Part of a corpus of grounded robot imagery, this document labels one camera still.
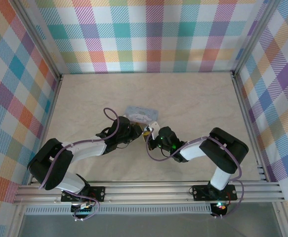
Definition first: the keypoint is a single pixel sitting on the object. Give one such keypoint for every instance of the aluminium frame post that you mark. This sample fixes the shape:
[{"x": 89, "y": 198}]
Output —
[
  {"x": 253, "y": 37},
  {"x": 38, "y": 39}
]

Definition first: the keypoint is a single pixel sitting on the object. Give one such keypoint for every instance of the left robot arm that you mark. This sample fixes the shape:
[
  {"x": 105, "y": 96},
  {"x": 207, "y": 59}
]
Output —
[{"x": 67, "y": 158}]

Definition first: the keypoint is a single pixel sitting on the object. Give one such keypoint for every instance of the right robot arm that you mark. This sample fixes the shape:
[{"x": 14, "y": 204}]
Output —
[{"x": 220, "y": 153}]

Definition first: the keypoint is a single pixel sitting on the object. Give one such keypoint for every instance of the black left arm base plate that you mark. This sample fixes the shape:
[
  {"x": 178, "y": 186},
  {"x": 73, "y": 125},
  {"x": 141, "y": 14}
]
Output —
[{"x": 96, "y": 193}]

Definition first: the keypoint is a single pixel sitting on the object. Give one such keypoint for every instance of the aluminium front rail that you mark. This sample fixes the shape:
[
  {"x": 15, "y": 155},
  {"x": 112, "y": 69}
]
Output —
[{"x": 146, "y": 191}]

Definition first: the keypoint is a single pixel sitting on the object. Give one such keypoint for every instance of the brass padlock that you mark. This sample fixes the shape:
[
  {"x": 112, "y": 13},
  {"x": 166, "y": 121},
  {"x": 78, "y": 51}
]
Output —
[{"x": 146, "y": 134}]

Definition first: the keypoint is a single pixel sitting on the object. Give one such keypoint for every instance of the aluminium side rail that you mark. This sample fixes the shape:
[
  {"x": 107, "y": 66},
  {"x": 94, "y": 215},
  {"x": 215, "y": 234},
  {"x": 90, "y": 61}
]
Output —
[{"x": 248, "y": 128}]

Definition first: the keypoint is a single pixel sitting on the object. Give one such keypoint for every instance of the key with white tag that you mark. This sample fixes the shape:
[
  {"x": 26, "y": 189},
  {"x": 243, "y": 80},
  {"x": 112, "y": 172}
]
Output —
[{"x": 154, "y": 125}]

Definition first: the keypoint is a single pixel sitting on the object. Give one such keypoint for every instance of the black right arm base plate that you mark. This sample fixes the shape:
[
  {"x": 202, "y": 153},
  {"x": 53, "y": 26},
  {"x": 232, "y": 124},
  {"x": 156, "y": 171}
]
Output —
[{"x": 200, "y": 192}]

